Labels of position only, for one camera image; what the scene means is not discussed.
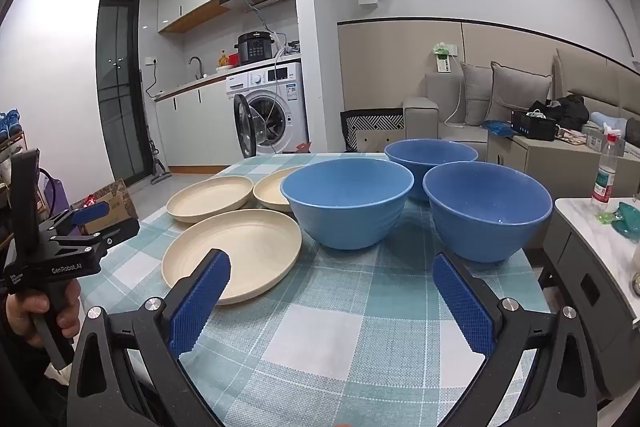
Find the wooden shoe rack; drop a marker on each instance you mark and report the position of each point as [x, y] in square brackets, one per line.
[10, 157]

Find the wall remote holder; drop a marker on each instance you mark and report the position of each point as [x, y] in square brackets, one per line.
[444, 57]

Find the beige low cabinet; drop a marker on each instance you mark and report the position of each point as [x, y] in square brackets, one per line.
[550, 167]

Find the black electronics box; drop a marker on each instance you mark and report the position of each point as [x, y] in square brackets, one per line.
[532, 126]

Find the white kitchen base cabinet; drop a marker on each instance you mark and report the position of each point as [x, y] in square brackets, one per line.
[200, 127]

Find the black jacket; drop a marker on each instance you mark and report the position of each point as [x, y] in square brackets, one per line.
[570, 109]

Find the floor mop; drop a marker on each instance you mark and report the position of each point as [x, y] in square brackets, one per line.
[157, 167]

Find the light blue cloth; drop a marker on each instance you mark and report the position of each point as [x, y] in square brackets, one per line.
[607, 122]

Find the blue ribbed bowl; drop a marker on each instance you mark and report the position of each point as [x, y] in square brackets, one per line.
[345, 207]

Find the teal glass dish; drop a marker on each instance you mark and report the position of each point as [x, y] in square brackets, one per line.
[627, 219]

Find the person's left hand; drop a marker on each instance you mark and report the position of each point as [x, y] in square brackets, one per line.
[69, 307]

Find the yellow toy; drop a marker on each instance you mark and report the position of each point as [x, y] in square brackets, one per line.
[223, 58]

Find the red cardboard box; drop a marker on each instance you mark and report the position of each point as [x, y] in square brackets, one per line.
[302, 147]

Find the tissue box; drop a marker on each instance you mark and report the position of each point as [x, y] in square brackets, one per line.
[595, 138]

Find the grey sofa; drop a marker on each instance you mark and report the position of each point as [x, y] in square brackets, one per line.
[430, 117]

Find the brown cardboard box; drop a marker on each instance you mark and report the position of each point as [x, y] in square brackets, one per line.
[112, 202]

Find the clear plastic bottle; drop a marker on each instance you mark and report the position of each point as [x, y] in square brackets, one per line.
[605, 177]

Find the black pressure cooker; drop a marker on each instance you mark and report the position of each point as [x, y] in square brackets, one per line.
[254, 48]

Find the black glass door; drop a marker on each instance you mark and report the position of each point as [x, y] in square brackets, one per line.
[117, 97]

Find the blue plastic bag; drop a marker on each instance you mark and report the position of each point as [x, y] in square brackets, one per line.
[497, 128]

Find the purple bag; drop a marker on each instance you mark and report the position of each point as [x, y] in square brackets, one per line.
[52, 192]

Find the metal faucet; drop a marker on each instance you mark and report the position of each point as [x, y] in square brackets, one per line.
[198, 66]

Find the white marble side table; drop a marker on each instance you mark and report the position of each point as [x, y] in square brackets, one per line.
[590, 257]

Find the white washing machine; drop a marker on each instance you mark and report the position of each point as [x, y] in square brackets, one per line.
[280, 97]

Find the person's left forearm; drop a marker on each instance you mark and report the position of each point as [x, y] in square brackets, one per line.
[25, 387]

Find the beige plate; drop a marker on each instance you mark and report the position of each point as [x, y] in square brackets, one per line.
[210, 199]
[235, 247]
[272, 194]

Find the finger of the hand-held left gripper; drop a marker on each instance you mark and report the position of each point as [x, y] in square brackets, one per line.
[120, 231]
[92, 211]

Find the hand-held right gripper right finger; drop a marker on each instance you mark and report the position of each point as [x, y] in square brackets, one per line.
[462, 302]

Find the grey cushion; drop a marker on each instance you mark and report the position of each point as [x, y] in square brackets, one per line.
[475, 92]
[520, 94]

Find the black patterned chair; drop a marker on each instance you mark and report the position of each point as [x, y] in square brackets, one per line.
[372, 127]

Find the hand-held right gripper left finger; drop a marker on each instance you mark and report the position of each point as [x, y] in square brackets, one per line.
[200, 307]

